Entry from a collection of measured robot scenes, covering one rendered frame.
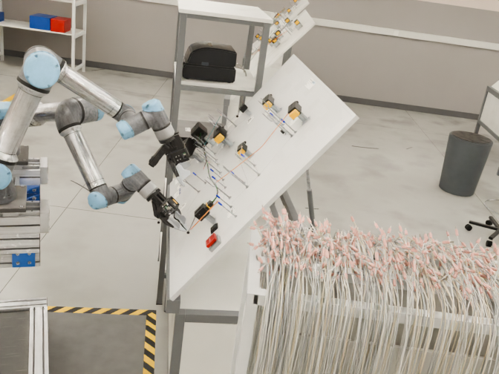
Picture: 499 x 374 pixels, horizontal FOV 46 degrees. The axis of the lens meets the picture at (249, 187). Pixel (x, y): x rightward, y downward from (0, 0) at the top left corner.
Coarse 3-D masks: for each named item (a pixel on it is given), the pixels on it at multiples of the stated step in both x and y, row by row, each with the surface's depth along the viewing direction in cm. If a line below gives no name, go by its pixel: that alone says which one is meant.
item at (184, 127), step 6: (180, 120) 371; (186, 120) 373; (180, 126) 360; (186, 126) 361; (192, 126) 363; (210, 126) 368; (222, 126) 371; (180, 132) 349; (186, 132) 350; (210, 132) 356; (186, 138) 342; (210, 138) 346; (198, 144) 344
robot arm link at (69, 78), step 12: (48, 48) 210; (60, 60) 216; (60, 72) 216; (72, 72) 219; (60, 84) 220; (72, 84) 220; (84, 84) 222; (84, 96) 224; (96, 96) 225; (108, 96) 228; (108, 108) 228; (120, 108) 230; (132, 108) 236
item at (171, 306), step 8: (168, 192) 330; (168, 232) 285; (168, 240) 278; (168, 248) 271; (168, 256) 264; (168, 264) 258; (168, 272) 252; (168, 280) 246; (168, 288) 241; (168, 296) 235; (168, 304) 234; (176, 304) 234; (168, 312) 235; (176, 312) 236
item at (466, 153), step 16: (448, 144) 633; (464, 144) 612; (480, 144) 608; (448, 160) 632; (464, 160) 617; (480, 160) 617; (448, 176) 634; (464, 176) 624; (448, 192) 640; (464, 192) 632
